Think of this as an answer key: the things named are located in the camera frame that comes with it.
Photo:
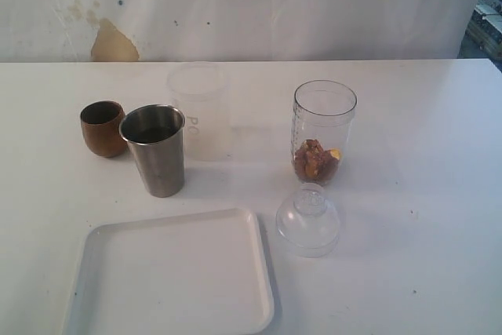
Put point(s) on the brown chunks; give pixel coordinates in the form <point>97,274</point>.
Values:
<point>314,164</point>

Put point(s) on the stainless steel tumbler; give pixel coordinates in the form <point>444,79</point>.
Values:
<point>154,136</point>

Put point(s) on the brown wooden cup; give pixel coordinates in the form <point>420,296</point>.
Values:
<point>100,123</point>

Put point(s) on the clear plastic shaker cup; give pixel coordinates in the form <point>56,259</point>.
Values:
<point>322,110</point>

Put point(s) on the clear dome shaker lid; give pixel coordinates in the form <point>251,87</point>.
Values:
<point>307,222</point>

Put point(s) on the translucent white plastic container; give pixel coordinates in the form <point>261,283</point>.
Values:
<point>200,91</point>

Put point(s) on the white square plastic tray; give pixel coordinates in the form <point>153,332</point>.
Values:
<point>202,273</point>

